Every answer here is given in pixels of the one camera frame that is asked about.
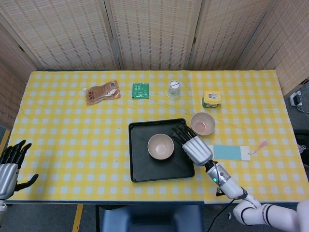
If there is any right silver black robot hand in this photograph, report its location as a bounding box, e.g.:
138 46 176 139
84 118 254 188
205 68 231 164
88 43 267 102
171 125 213 167

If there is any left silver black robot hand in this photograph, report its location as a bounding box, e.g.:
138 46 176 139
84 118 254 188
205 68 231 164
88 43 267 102
0 139 39 200

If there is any pale pink bowl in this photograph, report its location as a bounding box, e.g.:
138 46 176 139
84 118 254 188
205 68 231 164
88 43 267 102
147 133 175 160
190 112 216 136

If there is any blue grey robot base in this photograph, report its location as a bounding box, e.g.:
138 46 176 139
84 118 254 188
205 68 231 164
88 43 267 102
100 204 205 232

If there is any black square plastic tray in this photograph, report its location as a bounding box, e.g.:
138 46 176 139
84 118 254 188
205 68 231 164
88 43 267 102
128 118 196 183

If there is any blue white card with tassel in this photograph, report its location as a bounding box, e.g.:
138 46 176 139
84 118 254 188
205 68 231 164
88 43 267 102
208 140 269 161

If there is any green tub with yellow lid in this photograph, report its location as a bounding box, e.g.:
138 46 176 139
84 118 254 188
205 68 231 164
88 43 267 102
201 90 223 109

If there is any clear plastic cup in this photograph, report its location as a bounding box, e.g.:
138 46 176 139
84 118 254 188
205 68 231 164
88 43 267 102
166 80 182 100

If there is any yellow white checked tablecloth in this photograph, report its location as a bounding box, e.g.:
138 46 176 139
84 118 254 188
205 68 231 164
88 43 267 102
6 70 309 203

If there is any green sachet packet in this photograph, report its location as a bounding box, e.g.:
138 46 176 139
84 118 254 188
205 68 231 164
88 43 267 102
131 82 150 100

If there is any brown spouted sauce pouch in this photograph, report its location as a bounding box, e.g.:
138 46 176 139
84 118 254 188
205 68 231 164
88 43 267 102
84 80 121 106

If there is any white power adapter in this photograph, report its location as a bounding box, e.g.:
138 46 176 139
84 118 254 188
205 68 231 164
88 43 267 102
289 91 304 107

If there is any woven folding screen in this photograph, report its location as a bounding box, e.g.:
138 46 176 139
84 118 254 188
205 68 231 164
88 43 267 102
0 0 309 131

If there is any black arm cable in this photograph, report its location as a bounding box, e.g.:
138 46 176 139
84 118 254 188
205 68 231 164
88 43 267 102
206 197 243 232

